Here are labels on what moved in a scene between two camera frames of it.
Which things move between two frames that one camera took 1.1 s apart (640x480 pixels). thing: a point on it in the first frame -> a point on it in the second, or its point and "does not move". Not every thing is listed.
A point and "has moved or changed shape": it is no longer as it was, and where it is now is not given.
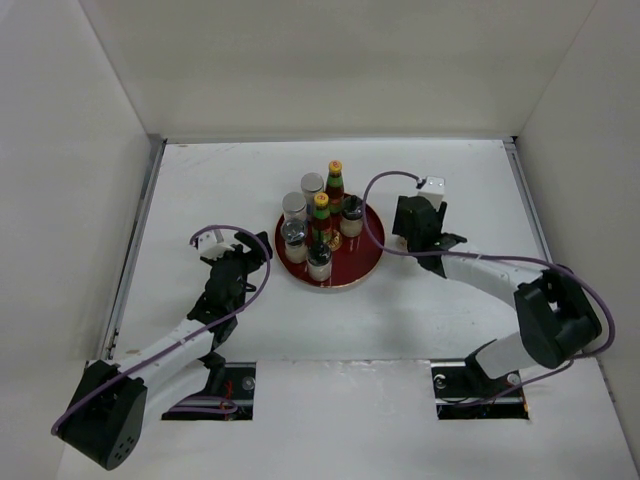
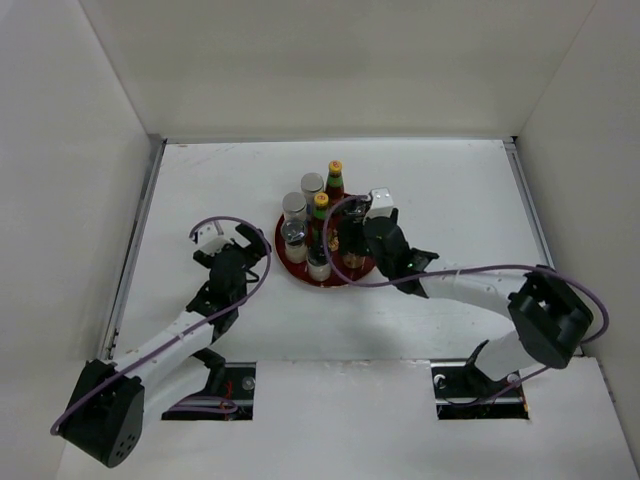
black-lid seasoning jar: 351,220 does not move
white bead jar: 294,206 does not move
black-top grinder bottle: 293,234 does not move
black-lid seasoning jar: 401,243 has moved or changed shape
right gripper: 398,228 -> 394,216
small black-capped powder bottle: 319,261 does not move
